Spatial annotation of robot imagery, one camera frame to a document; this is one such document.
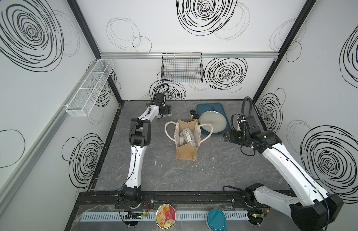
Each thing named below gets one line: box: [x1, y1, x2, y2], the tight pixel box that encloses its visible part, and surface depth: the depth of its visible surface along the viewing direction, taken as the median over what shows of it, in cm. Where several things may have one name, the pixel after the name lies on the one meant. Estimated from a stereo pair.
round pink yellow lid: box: [155, 203, 177, 230], surface depth 68 cm
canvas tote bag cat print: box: [164, 119, 214, 161], surface depth 88 cm
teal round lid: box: [206, 208, 229, 231], surface depth 64 cm
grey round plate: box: [198, 110, 228, 134], surface depth 109 cm
